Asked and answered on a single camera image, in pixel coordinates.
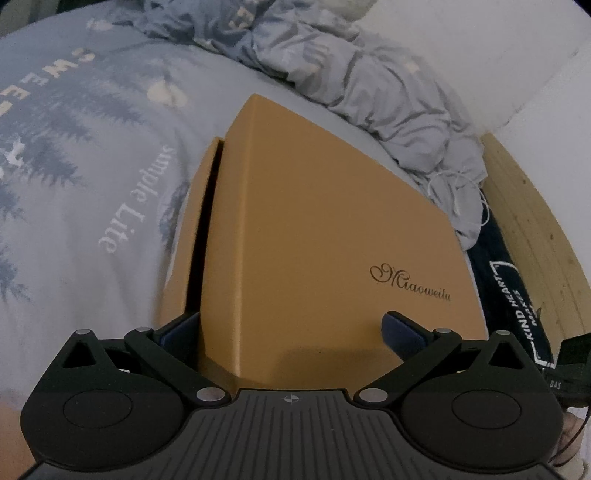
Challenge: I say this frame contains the brown cardboard box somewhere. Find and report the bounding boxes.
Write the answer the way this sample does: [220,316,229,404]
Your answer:
[159,137,225,370]

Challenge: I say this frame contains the grey-blue crumpled duvet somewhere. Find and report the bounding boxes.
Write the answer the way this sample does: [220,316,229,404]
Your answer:
[139,0,488,252]

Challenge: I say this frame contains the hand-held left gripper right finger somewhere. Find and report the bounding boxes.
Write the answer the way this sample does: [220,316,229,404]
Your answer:
[353,311,527,409]

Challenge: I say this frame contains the white cord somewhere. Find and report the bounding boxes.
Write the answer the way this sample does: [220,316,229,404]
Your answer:
[425,168,491,228]

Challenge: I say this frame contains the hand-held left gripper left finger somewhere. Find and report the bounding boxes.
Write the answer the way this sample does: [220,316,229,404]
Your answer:
[60,312,230,409]

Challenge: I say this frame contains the dark blue printed cloth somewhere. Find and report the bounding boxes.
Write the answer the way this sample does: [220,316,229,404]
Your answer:
[465,196,561,370]

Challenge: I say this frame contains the wooden bed frame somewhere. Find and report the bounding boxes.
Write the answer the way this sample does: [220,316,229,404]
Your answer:
[480,131,591,354]

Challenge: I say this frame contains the orange cardboard box lid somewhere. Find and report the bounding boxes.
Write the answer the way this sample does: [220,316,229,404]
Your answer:
[198,92,490,393]

